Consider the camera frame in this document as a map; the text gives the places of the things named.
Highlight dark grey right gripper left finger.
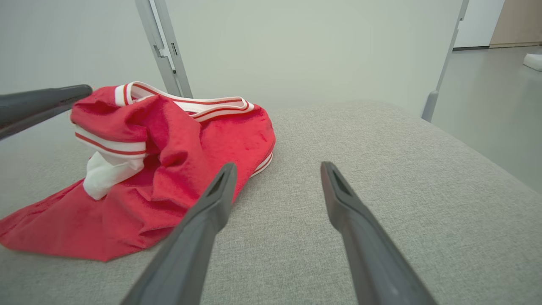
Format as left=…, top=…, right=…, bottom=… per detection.
left=121, top=162, right=238, bottom=305

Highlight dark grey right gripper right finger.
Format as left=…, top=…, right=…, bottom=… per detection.
left=320, top=161, right=437, bottom=305

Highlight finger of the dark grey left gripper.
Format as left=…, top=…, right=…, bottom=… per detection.
left=0, top=84, right=93, bottom=140

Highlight red white basketball jersey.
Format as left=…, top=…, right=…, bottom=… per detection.
left=0, top=81, right=276, bottom=262

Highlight white object on floor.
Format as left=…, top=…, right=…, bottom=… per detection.
left=523, top=53, right=542, bottom=71

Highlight beige wooden door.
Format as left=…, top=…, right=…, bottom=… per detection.
left=490, top=0, right=542, bottom=48

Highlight grey double partition post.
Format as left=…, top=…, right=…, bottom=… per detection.
left=135, top=0, right=194, bottom=99

